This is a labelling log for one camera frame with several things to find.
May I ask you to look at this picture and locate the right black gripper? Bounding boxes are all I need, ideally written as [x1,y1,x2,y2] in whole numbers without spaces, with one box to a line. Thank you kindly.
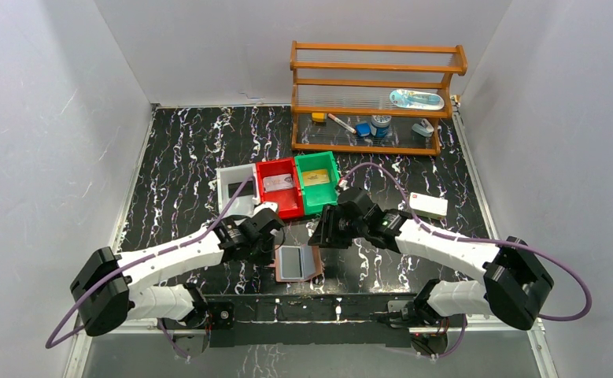
[308,203,367,250]

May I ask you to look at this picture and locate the black card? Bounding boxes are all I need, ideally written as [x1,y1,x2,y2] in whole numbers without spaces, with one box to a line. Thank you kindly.
[227,181,255,198]

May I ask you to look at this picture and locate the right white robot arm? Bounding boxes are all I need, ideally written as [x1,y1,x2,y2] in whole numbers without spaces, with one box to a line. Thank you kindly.
[308,188,554,331]

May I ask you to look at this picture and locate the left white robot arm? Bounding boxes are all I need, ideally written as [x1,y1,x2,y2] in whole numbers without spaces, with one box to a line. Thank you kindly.
[70,202,285,337]

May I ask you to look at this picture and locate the gold yellow card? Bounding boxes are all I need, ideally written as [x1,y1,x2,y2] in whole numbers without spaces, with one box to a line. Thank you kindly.
[301,169,331,187]

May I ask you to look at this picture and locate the white silver card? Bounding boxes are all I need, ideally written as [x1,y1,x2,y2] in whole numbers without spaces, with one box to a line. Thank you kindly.
[262,173,294,192]

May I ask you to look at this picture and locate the green plastic bin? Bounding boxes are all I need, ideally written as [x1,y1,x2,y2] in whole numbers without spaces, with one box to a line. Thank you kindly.
[294,151,340,216]

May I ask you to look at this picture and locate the red plastic bin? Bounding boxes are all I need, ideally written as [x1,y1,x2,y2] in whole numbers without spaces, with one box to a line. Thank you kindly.
[256,157,305,220]

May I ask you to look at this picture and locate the white plastic bin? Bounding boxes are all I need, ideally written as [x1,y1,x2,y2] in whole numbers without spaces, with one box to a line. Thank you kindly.
[216,164,260,217]

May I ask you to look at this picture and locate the white box red label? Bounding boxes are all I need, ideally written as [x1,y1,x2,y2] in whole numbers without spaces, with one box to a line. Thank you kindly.
[408,192,449,220]

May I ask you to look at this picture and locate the blue small block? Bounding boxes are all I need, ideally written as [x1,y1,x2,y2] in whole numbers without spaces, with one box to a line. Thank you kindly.
[355,122,371,138]

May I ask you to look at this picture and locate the red white marker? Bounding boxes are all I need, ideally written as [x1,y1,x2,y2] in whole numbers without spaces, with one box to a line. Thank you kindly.
[327,113,356,135]

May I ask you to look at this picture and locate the yellow small block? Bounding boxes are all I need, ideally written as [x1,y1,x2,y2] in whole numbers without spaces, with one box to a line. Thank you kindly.
[311,113,327,124]

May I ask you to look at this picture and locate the wooden shelf rack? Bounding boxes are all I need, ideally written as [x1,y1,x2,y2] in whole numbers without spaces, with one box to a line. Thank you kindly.
[290,41,468,156]

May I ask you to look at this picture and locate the grey stapler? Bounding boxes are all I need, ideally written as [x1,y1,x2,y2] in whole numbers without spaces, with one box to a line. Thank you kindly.
[412,119,435,138]

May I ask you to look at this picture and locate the clear blister package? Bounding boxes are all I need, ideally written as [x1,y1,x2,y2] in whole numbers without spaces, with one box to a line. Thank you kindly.
[389,89,445,111]

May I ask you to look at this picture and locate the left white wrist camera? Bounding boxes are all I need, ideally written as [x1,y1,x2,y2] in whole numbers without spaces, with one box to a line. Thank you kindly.
[253,202,279,215]

